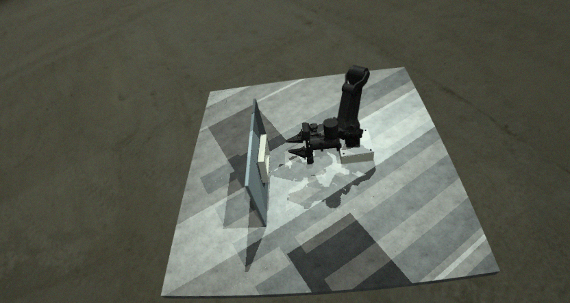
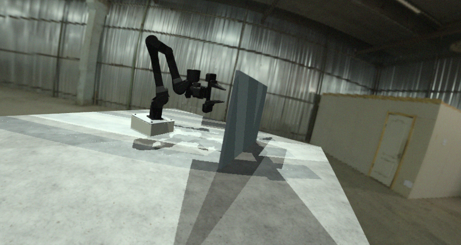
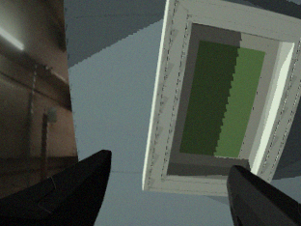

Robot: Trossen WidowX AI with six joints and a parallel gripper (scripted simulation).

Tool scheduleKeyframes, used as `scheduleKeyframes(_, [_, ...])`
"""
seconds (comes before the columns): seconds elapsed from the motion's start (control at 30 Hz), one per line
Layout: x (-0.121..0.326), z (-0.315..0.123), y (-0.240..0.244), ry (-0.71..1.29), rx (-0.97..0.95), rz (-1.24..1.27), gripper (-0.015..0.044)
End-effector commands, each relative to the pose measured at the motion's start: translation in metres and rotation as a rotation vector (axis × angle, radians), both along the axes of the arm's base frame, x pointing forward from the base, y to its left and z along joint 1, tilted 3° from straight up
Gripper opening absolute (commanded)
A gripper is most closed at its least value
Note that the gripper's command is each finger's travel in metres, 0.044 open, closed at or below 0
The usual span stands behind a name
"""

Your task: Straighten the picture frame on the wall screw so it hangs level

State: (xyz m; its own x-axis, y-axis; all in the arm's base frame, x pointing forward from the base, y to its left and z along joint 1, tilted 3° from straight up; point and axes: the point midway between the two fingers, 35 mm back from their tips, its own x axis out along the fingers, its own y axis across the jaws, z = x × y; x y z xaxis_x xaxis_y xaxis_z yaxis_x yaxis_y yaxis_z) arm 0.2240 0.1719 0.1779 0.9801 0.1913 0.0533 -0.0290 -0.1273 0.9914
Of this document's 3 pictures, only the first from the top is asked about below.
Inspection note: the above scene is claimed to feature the grey picture frame with green centre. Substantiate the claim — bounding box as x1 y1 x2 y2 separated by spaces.
258 134 270 183

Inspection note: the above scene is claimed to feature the grey flat panel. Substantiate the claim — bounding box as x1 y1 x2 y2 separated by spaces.
245 98 268 227

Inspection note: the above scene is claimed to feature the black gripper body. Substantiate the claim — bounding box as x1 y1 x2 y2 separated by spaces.
302 122 325 165

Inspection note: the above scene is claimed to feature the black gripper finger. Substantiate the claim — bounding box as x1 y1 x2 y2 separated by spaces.
288 146 306 159
286 129 303 143

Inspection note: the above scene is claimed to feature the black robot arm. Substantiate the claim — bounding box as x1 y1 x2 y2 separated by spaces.
323 65 370 151

